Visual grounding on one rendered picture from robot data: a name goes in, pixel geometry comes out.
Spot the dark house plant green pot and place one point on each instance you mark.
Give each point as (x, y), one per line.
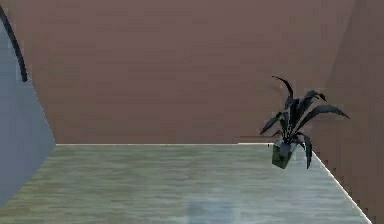
(290, 126)

